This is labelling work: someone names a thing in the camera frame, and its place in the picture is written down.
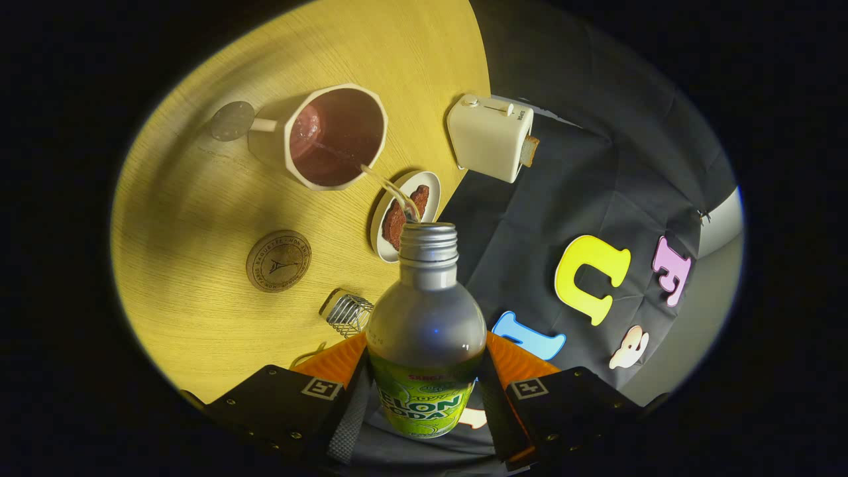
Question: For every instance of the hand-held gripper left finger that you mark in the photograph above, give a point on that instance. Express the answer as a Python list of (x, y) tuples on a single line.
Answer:
[(348, 417)]

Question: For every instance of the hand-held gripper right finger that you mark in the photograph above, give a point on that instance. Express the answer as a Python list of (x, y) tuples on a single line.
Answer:
[(503, 417)]

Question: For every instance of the silver bottle with green label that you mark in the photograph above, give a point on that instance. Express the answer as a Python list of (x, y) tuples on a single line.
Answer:
[(427, 324)]

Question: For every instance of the round wooden coaster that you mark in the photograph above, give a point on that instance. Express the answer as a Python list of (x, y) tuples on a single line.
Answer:
[(278, 262)]

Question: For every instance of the white oval plate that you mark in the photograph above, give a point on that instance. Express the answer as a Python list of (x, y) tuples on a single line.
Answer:
[(377, 235)]

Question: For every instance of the brown meat slice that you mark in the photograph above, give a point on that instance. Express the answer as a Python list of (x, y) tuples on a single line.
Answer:
[(394, 228), (419, 197)]

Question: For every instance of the black backdrop cloth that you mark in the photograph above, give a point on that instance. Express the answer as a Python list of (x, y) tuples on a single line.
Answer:
[(530, 212)]

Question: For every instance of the wooden table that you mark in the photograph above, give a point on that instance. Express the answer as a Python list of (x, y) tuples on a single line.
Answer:
[(199, 199)]

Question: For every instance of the toast slice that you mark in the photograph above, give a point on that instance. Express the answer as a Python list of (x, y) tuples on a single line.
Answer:
[(530, 151)]

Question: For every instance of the white toaster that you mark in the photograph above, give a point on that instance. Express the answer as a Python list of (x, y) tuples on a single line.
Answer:
[(483, 139)]

